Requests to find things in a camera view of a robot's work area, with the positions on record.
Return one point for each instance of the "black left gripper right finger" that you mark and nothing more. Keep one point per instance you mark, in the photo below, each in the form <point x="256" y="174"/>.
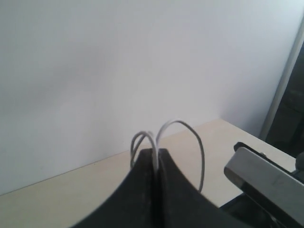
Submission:
<point x="182" y="205"/>

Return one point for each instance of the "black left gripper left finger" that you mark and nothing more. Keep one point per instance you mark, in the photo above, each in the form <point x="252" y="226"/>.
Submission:
<point x="130" y="205"/>

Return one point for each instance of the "grey metal frame post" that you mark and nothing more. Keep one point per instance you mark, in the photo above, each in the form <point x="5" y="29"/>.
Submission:
<point x="292" y="58"/>

